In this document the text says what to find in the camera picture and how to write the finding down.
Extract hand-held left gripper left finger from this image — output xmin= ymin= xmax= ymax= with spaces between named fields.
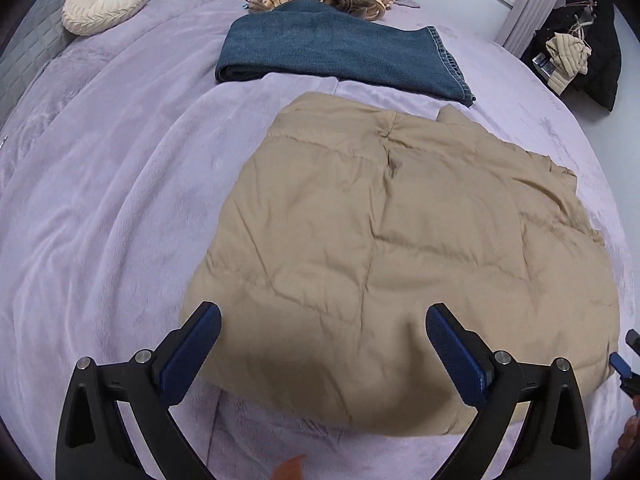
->
xmin=56 ymin=301 xmax=222 ymax=480

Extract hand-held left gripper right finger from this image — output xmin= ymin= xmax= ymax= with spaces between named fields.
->
xmin=425 ymin=302 xmax=592 ymax=480

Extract beige puffer jacket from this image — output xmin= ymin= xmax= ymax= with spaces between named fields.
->
xmin=180 ymin=91 xmax=621 ymax=436

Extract person's right hand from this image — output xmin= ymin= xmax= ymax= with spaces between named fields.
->
xmin=619 ymin=395 xmax=640 ymax=463

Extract orange brown blurred object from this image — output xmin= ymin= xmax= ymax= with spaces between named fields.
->
xmin=270 ymin=455 xmax=307 ymax=480

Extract purple plush blanket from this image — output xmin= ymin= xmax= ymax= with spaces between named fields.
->
xmin=0 ymin=0 xmax=631 ymax=480

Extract hanging black and beige coats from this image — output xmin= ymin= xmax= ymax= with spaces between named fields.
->
xmin=520 ymin=0 xmax=623 ymax=112

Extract cream hanging puffer jacket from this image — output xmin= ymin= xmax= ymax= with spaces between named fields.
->
xmin=542 ymin=32 xmax=592 ymax=93

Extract folded blue jeans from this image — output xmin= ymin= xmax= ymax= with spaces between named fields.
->
xmin=215 ymin=0 xmax=476 ymax=107

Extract grey pleated curtain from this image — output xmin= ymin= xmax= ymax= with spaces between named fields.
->
xmin=495 ymin=0 xmax=548 ymax=61

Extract grey quilted headboard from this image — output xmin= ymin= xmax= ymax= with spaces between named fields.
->
xmin=0 ymin=0 xmax=178 ymax=126

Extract round cream pillow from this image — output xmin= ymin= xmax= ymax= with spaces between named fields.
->
xmin=61 ymin=0 xmax=148 ymax=37

